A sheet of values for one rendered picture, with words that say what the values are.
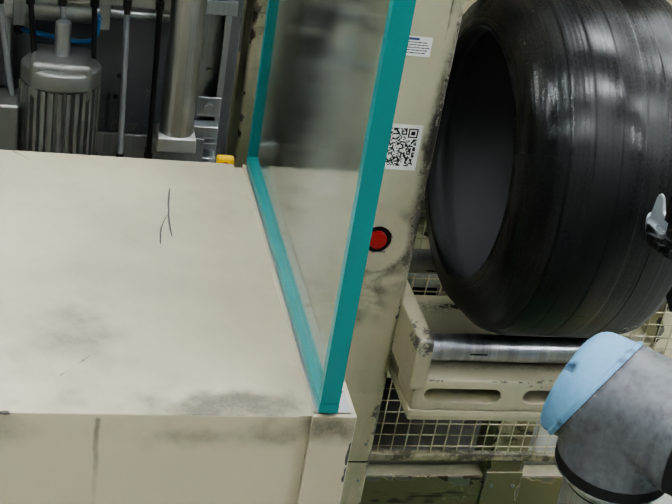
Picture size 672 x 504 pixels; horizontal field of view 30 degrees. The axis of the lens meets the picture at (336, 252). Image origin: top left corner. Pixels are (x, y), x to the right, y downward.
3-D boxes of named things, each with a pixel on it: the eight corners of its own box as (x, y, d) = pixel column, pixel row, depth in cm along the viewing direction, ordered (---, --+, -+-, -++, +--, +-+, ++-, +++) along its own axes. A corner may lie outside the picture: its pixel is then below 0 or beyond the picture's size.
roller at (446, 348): (420, 365, 200) (425, 341, 198) (413, 350, 204) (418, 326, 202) (620, 370, 208) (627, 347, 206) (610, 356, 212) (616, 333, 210)
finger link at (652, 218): (659, 183, 177) (689, 206, 169) (650, 222, 179) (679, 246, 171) (639, 182, 176) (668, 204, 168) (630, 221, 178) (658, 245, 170)
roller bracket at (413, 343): (407, 392, 198) (419, 340, 193) (357, 266, 232) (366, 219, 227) (427, 392, 199) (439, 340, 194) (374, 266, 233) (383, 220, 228)
